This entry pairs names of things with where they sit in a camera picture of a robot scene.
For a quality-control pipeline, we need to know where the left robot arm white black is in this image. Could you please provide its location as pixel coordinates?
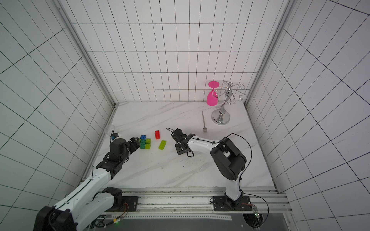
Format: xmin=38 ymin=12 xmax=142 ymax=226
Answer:
xmin=33 ymin=137 xmax=140 ymax=231

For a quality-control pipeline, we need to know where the chrome glass holder stand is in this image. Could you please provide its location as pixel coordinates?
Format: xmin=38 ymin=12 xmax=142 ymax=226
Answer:
xmin=211 ymin=81 xmax=246 ymax=125

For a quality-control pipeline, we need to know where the pink wine glass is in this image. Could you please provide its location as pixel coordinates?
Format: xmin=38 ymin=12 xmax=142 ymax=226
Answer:
xmin=206 ymin=81 xmax=220 ymax=106

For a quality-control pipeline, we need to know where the dark green lego brick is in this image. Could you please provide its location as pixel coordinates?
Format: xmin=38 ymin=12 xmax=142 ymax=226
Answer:
xmin=140 ymin=139 xmax=146 ymax=149

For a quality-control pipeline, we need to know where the lime long lego brick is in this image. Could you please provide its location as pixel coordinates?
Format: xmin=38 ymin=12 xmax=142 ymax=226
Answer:
xmin=159 ymin=140 xmax=167 ymax=151

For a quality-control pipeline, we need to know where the silver fork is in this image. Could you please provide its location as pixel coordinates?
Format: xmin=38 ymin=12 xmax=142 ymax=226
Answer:
xmin=202 ymin=112 xmax=208 ymax=133

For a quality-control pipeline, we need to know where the red lego brick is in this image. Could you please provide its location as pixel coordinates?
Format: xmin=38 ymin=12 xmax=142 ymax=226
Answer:
xmin=155 ymin=131 xmax=161 ymax=140

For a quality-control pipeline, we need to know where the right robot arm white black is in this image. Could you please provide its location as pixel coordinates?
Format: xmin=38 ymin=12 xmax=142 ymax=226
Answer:
xmin=167 ymin=128 xmax=251 ymax=211

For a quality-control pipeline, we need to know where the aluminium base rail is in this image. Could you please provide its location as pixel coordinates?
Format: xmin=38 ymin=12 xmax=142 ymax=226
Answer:
xmin=122 ymin=187 xmax=293 ymax=215

